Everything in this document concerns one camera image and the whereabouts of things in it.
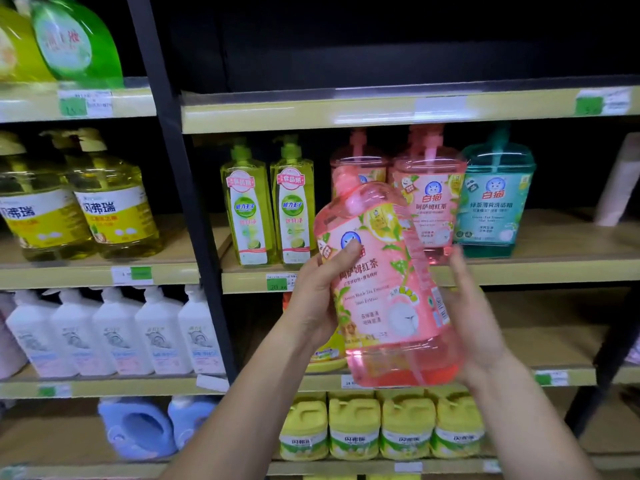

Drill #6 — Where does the person's left hand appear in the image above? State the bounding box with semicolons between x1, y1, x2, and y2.
279;238;364;351

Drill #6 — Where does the person's right hand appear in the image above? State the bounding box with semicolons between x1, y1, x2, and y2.
441;245;515;391

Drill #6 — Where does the slim green dish soap bottle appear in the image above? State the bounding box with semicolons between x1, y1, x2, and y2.
220;139;279;269

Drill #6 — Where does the teal green detergent bottle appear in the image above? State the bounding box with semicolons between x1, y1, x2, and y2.
453;125;537;259

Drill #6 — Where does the yellow dish soap pump bottle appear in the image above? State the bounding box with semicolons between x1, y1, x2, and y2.
64;127;164;260
41;128;77;151
0;131;97;263

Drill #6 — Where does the person's left forearm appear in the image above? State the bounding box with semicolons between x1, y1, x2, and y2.
159;316;322;480

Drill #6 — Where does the person's right forearm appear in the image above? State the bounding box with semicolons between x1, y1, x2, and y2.
469;351;599;480

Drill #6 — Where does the yellow orange detergent jug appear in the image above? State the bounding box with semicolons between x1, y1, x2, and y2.
281;291;349;375

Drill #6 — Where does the plain white label card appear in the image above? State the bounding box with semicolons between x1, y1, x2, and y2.
195;374;231;395

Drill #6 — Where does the light blue detergent jug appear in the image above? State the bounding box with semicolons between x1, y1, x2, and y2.
97;396;178;461
167;395;219;451

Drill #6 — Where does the white baby label bottle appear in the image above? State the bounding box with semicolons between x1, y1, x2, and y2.
5;290;79;379
48;288;117;377
91;286;155;377

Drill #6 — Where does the blank white shelf label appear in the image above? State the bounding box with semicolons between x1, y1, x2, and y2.
414;95;469;121

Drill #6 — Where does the pink angular pump bottle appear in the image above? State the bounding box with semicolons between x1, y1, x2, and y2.
0;291;29;380

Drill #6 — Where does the round green hand wash bottle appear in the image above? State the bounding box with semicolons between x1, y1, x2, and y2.
29;0;125;89

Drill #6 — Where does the round yellow hand wash bottle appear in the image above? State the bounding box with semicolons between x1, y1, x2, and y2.
0;0;57;83

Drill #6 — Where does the wooden shelf rack black frame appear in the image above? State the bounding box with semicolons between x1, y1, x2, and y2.
0;0;640;480

